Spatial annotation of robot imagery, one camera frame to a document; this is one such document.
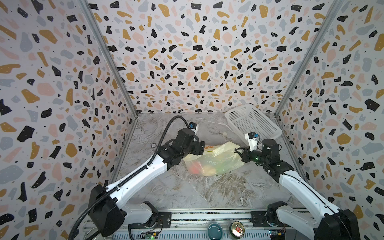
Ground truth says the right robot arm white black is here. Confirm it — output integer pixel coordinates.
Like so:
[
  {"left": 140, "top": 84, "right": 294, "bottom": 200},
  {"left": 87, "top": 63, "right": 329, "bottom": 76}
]
[{"left": 235, "top": 139, "right": 361, "bottom": 240}]

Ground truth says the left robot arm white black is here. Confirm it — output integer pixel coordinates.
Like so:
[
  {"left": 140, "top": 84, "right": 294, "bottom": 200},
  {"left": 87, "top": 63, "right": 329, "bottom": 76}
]
[{"left": 88, "top": 123, "right": 205, "bottom": 237}]

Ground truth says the metal drink can top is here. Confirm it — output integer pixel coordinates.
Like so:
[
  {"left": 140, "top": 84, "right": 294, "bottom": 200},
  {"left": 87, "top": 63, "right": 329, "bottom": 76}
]
[{"left": 229, "top": 221, "right": 245, "bottom": 240}]

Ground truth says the right green circuit board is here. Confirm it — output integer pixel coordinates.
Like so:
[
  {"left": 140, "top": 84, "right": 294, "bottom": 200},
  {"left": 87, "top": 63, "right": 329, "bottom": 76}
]
[{"left": 269, "top": 230, "right": 286, "bottom": 240}]

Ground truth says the white plastic mesh basket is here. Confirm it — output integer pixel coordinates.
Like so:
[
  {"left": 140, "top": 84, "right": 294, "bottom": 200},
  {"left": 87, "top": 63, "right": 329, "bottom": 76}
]
[{"left": 225, "top": 104, "right": 283, "bottom": 146}]

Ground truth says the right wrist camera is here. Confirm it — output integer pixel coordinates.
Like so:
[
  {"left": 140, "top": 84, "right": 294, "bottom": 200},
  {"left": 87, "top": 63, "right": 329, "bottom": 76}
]
[{"left": 245, "top": 132, "right": 260, "bottom": 152}]

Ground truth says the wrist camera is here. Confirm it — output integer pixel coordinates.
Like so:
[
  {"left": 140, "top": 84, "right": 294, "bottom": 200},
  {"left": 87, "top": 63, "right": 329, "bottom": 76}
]
[
  {"left": 189, "top": 122, "right": 199, "bottom": 135},
  {"left": 245, "top": 132, "right": 260, "bottom": 152}
]

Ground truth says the yellow plastic bag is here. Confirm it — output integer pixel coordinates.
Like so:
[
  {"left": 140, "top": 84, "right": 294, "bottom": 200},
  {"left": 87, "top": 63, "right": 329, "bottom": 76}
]
[{"left": 183, "top": 142, "right": 244, "bottom": 175}]

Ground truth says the black corrugated cable conduit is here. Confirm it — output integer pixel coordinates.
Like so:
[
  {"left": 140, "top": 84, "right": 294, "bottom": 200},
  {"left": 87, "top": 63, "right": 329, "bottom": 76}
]
[{"left": 68, "top": 115, "right": 190, "bottom": 240}]

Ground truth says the left green circuit board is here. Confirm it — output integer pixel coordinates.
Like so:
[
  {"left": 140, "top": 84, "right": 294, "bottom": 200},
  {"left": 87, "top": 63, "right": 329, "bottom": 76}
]
[{"left": 138, "top": 231, "right": 159, "bottom": 240}]

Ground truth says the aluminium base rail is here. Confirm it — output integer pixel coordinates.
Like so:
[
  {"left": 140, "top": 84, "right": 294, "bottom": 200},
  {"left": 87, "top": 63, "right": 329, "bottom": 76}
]
[{"left": 108, "top": 209, "right": 307, "bottom": 240}]

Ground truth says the green circuit board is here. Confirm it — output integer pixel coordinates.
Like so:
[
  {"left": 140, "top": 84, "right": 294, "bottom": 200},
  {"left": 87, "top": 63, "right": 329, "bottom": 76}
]
[
  {"left": 269, "top": 230, "right": 286, "bottom": 240},
  {"left": 138, "top": 231, "right": 159, "bottom": 240}
]

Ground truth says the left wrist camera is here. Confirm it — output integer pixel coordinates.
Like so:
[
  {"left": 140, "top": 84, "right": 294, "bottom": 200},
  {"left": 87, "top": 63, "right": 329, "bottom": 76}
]
[{"left": 189, "top": 122, "right": 199, "bottom": 135}]

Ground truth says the teal round cup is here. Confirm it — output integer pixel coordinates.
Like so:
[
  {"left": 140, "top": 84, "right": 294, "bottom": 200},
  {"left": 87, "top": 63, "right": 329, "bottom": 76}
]
[{"left": 207, "top": 223, "right": 224, "bottom": 240}]

